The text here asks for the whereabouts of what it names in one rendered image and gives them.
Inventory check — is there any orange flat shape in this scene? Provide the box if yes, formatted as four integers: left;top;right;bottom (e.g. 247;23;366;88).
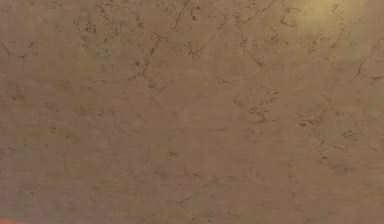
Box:
0;218;29;224

